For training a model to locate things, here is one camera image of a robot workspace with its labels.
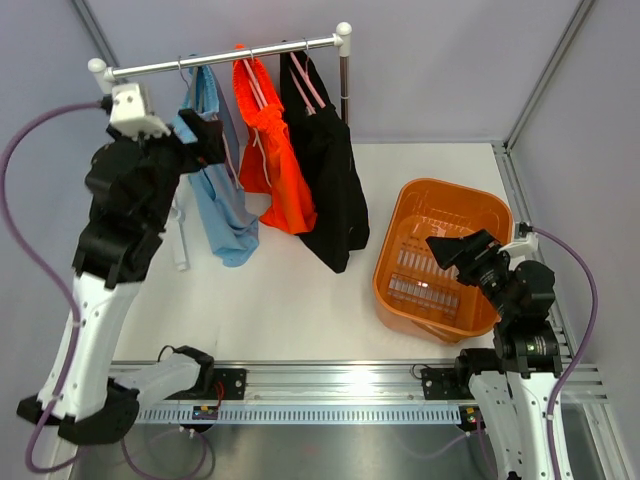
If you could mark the orange shorts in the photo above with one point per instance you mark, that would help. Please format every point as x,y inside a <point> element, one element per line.
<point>278,174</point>

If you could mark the grey clothes hanger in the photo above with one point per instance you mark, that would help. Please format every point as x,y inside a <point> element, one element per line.
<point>187,85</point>

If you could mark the black shorts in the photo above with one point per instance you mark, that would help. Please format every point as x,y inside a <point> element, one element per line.
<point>323,148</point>

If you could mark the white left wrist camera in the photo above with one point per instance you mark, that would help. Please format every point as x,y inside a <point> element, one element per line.
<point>132,114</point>

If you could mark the white slotted cable duct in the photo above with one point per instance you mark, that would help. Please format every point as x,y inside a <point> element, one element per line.
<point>167,414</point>

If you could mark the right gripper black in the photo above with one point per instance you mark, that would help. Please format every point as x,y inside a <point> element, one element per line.
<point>468,253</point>

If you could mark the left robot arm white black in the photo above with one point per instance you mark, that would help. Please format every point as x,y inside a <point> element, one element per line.
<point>132,181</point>

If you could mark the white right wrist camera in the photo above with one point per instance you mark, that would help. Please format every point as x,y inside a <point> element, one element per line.
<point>525,242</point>

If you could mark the silver white clothes rack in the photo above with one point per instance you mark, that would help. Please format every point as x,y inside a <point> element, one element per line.
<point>123,76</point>

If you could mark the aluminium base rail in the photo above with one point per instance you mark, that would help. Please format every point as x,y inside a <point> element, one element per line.
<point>314,382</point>

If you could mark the light blue shorts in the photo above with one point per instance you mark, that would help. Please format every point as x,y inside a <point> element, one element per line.
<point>231,230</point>

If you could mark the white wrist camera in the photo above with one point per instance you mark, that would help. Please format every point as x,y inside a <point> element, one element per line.
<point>525,242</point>
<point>132,114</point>

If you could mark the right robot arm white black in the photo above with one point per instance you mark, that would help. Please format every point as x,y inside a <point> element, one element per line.
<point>512,383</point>

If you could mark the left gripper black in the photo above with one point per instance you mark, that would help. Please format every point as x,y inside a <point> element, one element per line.
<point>209,147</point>

